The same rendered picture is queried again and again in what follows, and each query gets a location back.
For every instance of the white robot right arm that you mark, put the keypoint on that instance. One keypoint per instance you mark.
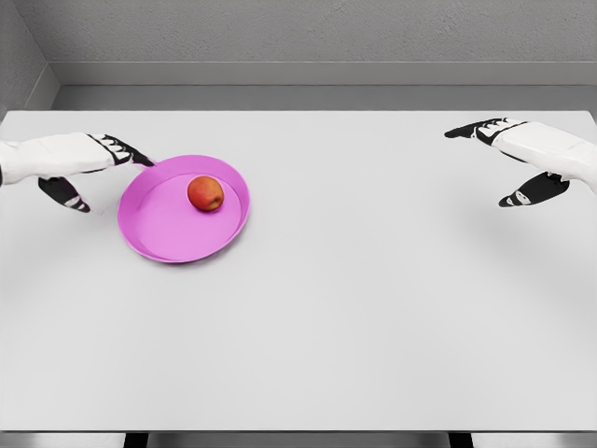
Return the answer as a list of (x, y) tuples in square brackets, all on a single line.
[(588, 163)]

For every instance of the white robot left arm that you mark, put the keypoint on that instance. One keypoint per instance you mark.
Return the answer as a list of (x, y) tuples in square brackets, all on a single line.
[(15, 161)]

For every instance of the red apple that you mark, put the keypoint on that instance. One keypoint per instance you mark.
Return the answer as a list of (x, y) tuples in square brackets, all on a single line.
[(205, 193)]

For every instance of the pink round plate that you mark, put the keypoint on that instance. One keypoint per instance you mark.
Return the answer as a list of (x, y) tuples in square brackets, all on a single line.
[(177, 233)]

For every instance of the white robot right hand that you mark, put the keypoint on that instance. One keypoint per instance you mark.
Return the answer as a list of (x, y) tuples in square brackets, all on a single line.
[(536, 144)]

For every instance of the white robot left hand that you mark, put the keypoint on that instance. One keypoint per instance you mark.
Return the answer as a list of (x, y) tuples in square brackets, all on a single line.
[(70, 156)]

